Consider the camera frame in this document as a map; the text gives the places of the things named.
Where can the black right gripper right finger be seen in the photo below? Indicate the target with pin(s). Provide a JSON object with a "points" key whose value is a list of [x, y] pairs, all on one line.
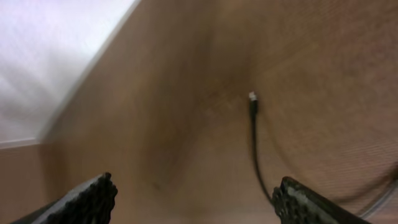
{"points": [[295, 203]]}

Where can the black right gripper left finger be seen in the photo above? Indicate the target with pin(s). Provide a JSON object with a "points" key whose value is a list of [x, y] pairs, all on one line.
{"points": [[88, 203]]}

